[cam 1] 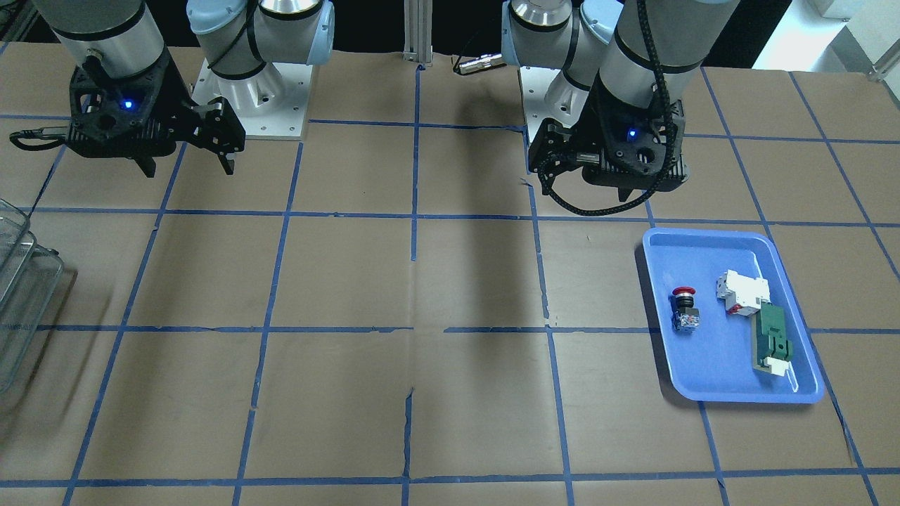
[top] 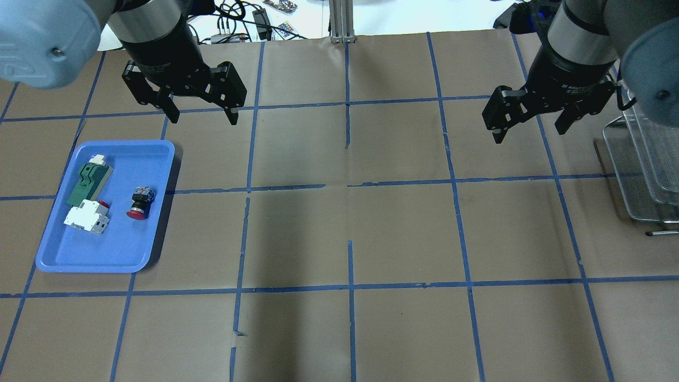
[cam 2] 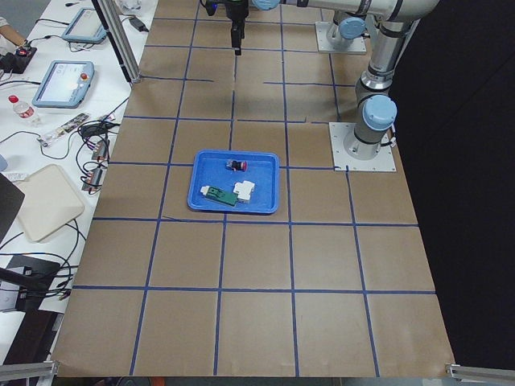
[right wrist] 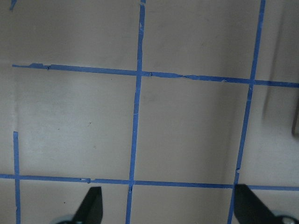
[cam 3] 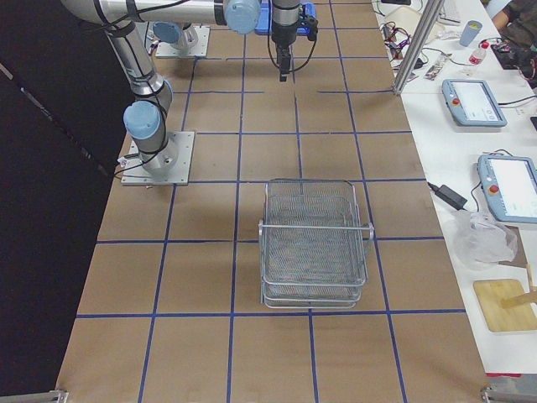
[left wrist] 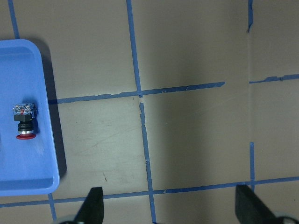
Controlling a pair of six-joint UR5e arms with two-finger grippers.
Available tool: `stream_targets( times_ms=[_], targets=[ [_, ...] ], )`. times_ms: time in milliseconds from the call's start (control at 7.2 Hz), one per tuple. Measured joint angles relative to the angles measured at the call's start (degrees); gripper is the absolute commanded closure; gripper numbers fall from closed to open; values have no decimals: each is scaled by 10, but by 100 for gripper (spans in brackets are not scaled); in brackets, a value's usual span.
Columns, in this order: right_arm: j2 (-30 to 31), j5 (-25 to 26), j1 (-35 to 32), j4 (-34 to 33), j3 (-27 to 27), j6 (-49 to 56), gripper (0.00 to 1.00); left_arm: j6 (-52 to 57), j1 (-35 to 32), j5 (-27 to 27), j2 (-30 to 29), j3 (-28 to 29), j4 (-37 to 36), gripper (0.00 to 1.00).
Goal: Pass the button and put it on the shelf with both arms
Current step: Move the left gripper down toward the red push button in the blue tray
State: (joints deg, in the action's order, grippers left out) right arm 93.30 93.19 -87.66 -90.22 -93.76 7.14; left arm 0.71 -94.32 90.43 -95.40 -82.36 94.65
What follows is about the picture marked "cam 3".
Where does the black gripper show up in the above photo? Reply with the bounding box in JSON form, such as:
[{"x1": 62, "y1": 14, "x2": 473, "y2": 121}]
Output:
[{"x1": 271, "y1": 19, "x2": 297, "y2": 81}]

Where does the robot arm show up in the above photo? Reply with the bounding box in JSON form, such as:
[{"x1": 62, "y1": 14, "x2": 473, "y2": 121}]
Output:
[
  {"x1": 62, "y1": 1, "x2": 261, "y2": 176},
  {"x1": 153, "y1": 1, "x2": 318, "y2": 82}
]

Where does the blue plastic tray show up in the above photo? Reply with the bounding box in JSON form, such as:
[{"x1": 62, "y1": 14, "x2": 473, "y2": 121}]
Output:
[{"x1": 254, "y1": 1, "x2": 316, "y2": 36}]

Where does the light blue cup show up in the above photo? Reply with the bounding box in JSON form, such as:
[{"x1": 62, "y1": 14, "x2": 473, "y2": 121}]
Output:
[{"x1": 459, "y1": 20, "x2": 482, "y2": 47}]

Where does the red capped plastic bottle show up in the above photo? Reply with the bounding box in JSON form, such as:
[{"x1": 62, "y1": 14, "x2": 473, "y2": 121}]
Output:
[{"x1": 468, "y1": 40, "x2": 490, "y2": 67}]

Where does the far teach pendant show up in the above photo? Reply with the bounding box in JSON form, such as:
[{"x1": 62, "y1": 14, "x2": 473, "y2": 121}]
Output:
[{"x1": 441, "y1": 79, "x2": 508, "y2": 128}]

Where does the teach pendant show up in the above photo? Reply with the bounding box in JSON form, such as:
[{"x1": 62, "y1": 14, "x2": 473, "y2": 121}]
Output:
[
  {"x1": 441, "y1": 79, "x2": 508, "y2": 128},
  {"x1": 477, "y1": 154, "x2": 536, "y2": 224}
]

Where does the black power adapter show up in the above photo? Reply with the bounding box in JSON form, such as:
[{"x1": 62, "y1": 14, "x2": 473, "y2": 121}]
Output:
[{"x1": 427, "y1": 182, "x2": 467, "y2": 211}]

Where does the near teach pendant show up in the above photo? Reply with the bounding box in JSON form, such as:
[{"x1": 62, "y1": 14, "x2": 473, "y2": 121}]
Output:
[{"x1": 477, "y1": 154, "x2": 536, "y2": 224}]

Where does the clear plastic bag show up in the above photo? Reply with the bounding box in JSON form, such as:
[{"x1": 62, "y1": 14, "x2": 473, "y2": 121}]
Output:
[{"x1": 452, "y1": 211, "x2": 518, "y2": 264}]

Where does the wooden cutting board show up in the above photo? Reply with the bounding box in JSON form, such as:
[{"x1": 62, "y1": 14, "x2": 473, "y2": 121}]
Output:
[{"x1": 473, "y1": 279, "x2": 536, "y2": 332}]

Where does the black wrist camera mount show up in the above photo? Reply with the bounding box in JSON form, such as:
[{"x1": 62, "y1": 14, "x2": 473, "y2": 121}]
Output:
[{"x1": 297, "y1": 2, "x2": 318, "y2": 41}]

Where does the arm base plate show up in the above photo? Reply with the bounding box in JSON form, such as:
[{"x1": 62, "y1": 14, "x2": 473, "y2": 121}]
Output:
[
  {"x1": 154, "y1": 25, "x2": 210, "y2": 59},
  {"x1": 120, "y1": 131, "x2": 195, "y2": 186}
]

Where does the aluminium frame post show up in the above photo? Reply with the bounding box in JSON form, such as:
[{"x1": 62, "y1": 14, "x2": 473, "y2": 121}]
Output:
[{"x1": 393, "y1": 0, "x2": 444, "y2": 96}]

